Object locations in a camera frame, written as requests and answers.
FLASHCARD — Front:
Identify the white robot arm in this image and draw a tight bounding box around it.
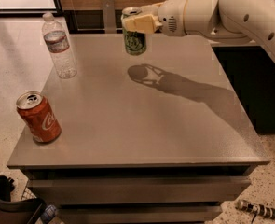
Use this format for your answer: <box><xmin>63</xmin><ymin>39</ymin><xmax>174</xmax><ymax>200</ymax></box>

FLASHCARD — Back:
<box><xmin>121</xmin><ymin>0</ymin><xmax>275</xmax><ymax>63</ymax></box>

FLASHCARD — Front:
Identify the lower grey drawer front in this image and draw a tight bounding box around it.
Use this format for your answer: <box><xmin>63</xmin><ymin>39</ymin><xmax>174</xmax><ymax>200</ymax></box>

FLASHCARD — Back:
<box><xmin>58</xmin><ymin>205</ymin><xmax>222</xmax><ymax>224</ymax></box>

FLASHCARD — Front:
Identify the red coke can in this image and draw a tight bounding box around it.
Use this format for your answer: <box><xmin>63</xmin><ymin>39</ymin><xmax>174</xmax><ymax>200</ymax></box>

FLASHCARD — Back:
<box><xmin>16</xmin><ymin>91</ymin><xmax>62</xmax><ymax>143</ymax></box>

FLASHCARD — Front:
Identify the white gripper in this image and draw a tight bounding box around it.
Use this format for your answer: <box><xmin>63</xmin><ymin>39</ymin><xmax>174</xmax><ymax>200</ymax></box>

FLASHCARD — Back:
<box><xmin>122</xmin><ymin>0</ymin><xmax>188</xmax><ymax>36</ymax></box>

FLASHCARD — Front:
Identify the upper grey drawer front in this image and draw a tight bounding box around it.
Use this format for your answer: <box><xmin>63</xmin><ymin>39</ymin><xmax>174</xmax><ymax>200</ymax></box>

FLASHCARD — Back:
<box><xmin>29</xmin><ymin>176</ymin><xmax>250</xmax><ymax>205</ymax></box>

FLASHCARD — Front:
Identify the grey drawer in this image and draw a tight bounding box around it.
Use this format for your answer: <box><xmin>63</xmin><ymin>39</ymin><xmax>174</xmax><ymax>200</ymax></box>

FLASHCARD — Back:
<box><xmin>58</xmin><ymin>205</ymin><xmax>222</xmax><ymax>224</ymax></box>
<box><xmin>29</xmin><ymin>176</ymin><xmax>250</xmax><ymax>205</ymax></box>

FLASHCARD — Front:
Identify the green soda can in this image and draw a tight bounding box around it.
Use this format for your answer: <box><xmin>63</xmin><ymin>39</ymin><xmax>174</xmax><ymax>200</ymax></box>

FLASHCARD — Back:
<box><xmin>121</xmin><ymin>7</ymin><xmax>146</xmax><ymax>56</ymax></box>

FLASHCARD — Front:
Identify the left metal wall bracket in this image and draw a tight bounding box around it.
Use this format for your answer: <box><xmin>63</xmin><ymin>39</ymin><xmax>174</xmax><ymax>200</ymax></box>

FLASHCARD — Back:
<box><xmin>101</xmin><ymin>0</ymin><xmax>117</xmax><ymax>34</ymax></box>

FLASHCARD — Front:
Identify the clear plastic water bottle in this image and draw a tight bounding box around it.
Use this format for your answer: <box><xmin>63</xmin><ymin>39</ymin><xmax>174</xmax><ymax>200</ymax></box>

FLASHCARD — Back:
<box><xmin>42</xmin><ymin>12</ymin><xmax>76</xmax><ymax>79</ymax></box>

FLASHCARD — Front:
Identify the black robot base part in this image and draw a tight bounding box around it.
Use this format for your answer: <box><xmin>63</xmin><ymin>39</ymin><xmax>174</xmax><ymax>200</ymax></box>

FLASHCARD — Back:
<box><xmin>0</xmin><ymin>175</ymin><xmax>46</xmax><ymax>224</ymax></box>

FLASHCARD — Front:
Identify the black and white striped cable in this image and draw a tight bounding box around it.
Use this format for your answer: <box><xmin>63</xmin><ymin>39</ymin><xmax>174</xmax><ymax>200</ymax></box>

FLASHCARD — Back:
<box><xmin>235</xmin><ymin>199</ymin><xmax>275</xmax><ymax>223</ymax></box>

